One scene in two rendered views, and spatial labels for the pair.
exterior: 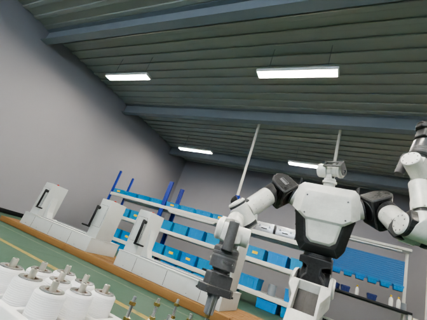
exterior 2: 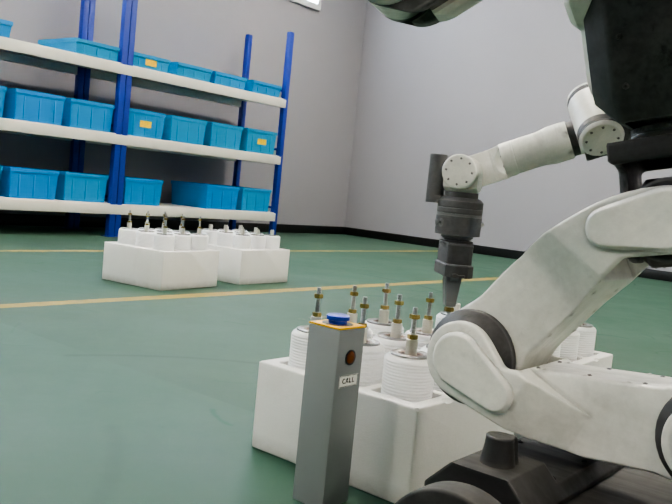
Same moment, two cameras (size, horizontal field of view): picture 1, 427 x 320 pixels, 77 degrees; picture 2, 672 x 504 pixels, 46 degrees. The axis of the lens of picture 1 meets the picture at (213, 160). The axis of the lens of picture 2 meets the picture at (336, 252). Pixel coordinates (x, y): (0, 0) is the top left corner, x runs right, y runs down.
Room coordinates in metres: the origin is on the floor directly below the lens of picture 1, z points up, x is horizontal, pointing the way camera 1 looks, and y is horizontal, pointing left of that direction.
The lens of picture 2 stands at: (0.96, -1.71, 0.54)
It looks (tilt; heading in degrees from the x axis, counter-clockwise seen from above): 5 degrees down; 98
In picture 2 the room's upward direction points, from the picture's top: 6 degrees clockwise
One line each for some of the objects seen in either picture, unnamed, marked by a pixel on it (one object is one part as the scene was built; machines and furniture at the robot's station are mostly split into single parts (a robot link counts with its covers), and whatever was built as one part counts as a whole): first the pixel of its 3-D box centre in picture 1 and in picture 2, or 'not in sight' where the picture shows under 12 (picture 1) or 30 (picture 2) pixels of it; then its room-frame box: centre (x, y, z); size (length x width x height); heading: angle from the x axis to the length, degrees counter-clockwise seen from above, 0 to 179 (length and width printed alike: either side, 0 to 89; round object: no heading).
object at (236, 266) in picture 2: not in sight; (238, 261); (-0.19, 2.49, 0.09); 0.39 x 0.39 x 0.18; 63
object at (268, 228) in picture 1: (267, 229); not in sight; (5.59, -1.52, 1.42); 0.42 x 0.37 x 0.20; 147
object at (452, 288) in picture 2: (214, 304); (452, 290); (0.96, -0.16, 0.37); 0.03 x 0.02 x 0.06; 15
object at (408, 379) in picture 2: not in sight; (405, 402); (0.90, -0.25, 0.16); 0.10 x 0.10 x 0.18
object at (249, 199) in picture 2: not in sight; (237, 197); (-1.09, 5.56, 0.36); 0.50 x 0.38 x 0.21; 150
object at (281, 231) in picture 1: (286, 234); not in sight; (5.38, -1.87, 1.42); 0.42 x 0.37 x 0.20; 153
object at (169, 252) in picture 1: (176, 254); not in sight; (6.54, 0.08, 0.36); 0.50 x 0.38 x 0.21; 150
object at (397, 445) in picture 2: not in sight; (387, 413); (0.86, -0.09, 0.09); 0.39 x 0.39 x 0.18; 59
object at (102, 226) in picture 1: (76, 215); not in sight; (4.48, 1.73, 0.45); 1.61 x 0.57 x 0.74; 60
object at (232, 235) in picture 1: (232, 240); (455, 184); (0.95, -0.15, 0.57); 0.11 x 0.11 x 0.11; 81
